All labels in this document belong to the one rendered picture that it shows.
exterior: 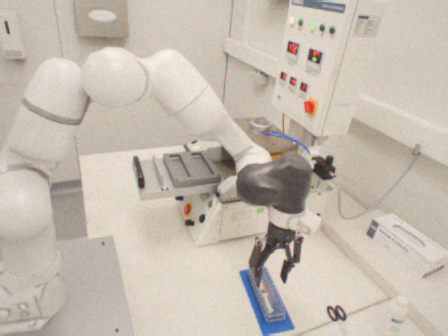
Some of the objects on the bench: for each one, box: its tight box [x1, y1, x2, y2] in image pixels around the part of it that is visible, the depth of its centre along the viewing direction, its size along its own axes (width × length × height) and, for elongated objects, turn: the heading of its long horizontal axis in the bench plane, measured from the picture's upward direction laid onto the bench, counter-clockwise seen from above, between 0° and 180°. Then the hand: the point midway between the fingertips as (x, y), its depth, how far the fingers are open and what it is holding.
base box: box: [195, 190, 330, 247], centre depth 131 cm, size 54×38×17 cm
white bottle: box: [375, 296, 408, 336], centre depth 89 cm, size 5×5×14 cm
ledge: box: [322, 209, 448, 336], centre depth 102 cm, size 30×84×4 cm, turn 14°
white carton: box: [366, 213, 448, 279], centre depth 115 cm, size 12×23×7 cm, turn 18°
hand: (271, 275), depth 94 cm, fingers open, 8 cm apart
